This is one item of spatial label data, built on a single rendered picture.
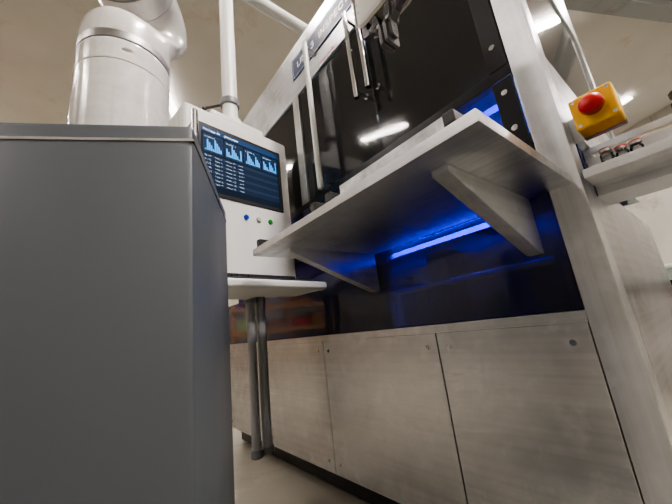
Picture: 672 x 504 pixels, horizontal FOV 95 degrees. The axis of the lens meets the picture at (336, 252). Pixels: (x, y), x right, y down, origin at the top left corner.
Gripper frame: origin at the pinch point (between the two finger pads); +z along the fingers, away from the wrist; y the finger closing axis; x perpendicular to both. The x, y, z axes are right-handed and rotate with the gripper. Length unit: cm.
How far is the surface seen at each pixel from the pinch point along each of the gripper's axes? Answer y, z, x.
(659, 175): -22, 26, -50
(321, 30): 59, -86, -39
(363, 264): 48, 28, -33
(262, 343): 101, 50, -20
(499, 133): -10.8, 24.3, -5.4
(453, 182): -1.3, 26.7, -8.3
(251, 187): 89, -15, -14
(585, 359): -4, 60, -39
